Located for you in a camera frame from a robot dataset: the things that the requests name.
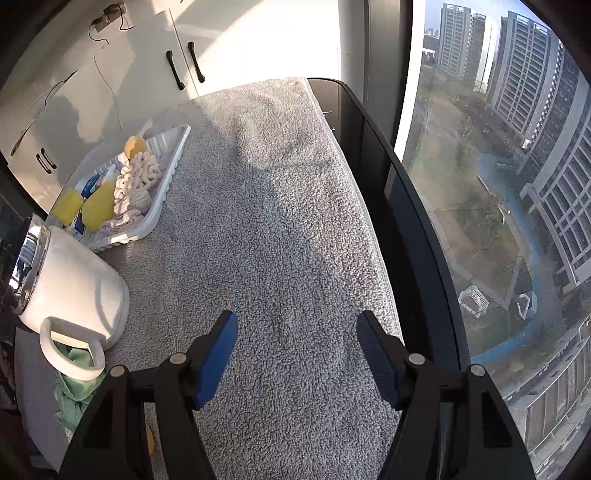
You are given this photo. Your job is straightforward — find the white cabinet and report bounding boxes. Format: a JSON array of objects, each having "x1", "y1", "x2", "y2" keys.
[{"x1": 0, "y1": 0, "x2": 342, "y2": 217}]

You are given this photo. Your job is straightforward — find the white cotton rope bundle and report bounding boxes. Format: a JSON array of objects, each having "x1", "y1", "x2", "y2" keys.
[{"x1": 99, "y1": 150, "x2": 162, "y2": 236}]

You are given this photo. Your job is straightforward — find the white mug with chrome lid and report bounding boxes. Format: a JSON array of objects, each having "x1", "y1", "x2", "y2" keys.
[{"x1": 11, "y1": 213, "x2": 131, "y2": 381}]

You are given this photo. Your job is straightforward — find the small yellow sponge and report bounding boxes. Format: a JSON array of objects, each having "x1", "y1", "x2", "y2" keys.
[{"x1": 53, "y1": 188, "x2": 85, "y2": 224}]

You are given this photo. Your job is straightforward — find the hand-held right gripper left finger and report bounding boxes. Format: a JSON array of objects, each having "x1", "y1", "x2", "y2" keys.
[{"x1": 58, "y1": 310, "x2": 239, "y2": 480}]

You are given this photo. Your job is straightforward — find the dark window frame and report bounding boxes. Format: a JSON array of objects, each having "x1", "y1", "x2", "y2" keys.
[{"x1": 339, "y1": 0, "x2": 414, "y2": 148}]

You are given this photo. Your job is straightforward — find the power strip with cable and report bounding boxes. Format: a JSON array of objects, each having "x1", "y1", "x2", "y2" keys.
[{"x1": 90, "y1": 4, "x2": 127, "y2": 33}]

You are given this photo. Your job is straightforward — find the blue bear print tissue pack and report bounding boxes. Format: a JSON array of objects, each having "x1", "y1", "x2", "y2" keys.
[{"x1": 76, "y1": 168, "x2": 122, "y2": 197}]

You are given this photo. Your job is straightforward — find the white plastic tray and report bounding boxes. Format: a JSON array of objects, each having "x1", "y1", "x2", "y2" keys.
[{"x1": 48, "y1": 124, "x2": 191, "y2": 252}]

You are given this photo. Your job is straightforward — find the large yellow sponge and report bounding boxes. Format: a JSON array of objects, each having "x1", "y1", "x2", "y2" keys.
[{"x1": 82, "y1": 182, "x2": 116, "y2": 233}]

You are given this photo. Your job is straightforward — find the grey terry towel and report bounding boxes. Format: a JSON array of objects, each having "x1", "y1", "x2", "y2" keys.
[{"x1": 16, "y1": 76, "x2": 407, "y2": 480}]

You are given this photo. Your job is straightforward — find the apartment buildings outside window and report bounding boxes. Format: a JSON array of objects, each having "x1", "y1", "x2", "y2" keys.
[{"x1": 402, "y1": 0, "x2": 591, "y2": 472}]

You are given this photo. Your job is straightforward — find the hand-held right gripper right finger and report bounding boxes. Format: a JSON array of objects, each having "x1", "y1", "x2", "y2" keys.
[{"x1": 355, "y1": 310, "x2": 536, "y2": 480}]

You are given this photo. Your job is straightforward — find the green cloth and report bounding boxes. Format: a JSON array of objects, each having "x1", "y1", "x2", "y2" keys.
[{"x1": 53, "y1": 344, "x2": 109, "y2": 435}]

